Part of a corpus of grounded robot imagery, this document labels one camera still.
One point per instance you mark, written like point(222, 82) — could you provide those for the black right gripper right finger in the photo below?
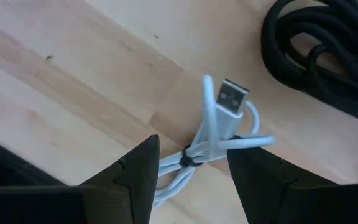
point(269, 193)

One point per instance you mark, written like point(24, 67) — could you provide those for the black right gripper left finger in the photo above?
point(126, 193)

